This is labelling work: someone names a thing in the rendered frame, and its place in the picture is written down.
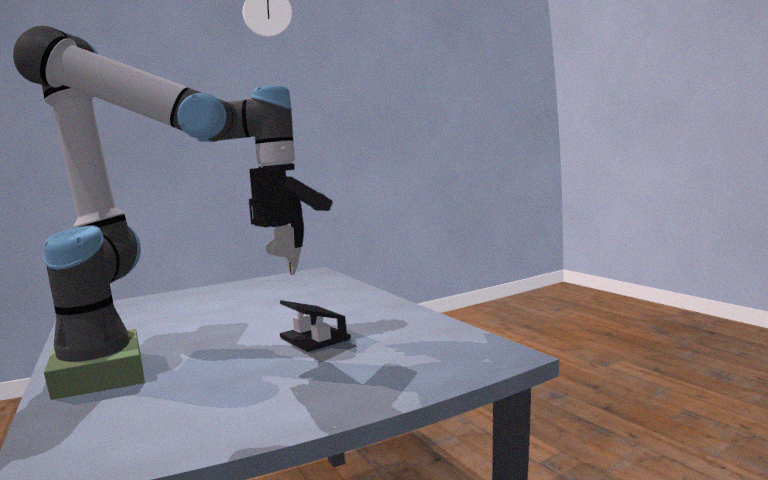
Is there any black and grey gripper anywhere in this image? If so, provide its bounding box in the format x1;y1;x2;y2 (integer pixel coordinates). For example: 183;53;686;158
249;163;304;275

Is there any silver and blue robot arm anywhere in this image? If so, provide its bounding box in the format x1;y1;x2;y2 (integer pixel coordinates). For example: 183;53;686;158
13;26;295;362

